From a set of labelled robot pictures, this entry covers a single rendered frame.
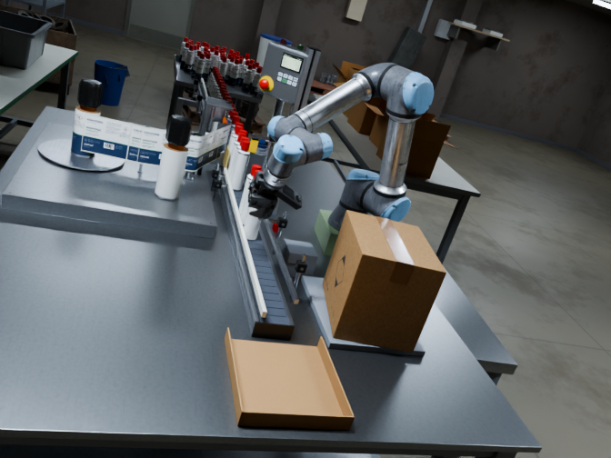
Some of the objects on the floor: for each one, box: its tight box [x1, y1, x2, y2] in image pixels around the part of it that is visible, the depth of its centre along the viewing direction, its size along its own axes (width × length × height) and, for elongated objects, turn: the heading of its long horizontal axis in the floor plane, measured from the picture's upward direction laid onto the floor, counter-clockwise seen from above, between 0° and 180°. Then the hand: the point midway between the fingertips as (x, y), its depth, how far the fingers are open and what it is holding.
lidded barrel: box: [256, 33, 293, 67], centre depth 1024 cm, size 59×59×72 cm
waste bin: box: [95, 60, 130, 106], centre depth 601 cm, size 38×35×44 cm
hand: (262, 216), depth 181 cm, fingers closed
